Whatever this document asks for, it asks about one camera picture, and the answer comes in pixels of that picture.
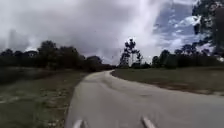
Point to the grass verge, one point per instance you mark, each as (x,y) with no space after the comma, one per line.
(33,96)
(180,78)

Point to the robot's own part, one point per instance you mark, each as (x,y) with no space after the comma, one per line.
(77,124)
(148,122)

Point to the grey asphalt road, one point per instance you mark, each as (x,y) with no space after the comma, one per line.
(126,103)

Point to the row of trees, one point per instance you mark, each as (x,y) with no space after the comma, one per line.
(186,58)
(53,56)

